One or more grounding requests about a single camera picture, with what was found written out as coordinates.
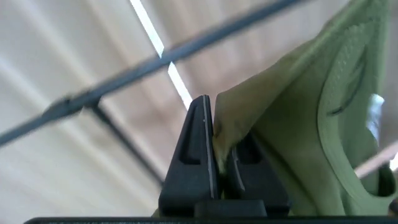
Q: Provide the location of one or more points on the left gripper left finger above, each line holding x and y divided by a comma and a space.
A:
192, 174

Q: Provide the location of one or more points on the black clothes rack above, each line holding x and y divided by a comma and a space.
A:
124, 76

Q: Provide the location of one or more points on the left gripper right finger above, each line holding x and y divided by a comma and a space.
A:
258, 180

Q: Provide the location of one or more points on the beige curtain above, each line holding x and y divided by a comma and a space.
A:
62, 171

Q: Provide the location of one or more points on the green long-sleeved shirt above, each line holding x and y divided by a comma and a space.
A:
295, 109

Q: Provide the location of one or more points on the pink clothes hanger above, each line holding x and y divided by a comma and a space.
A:
373, 162

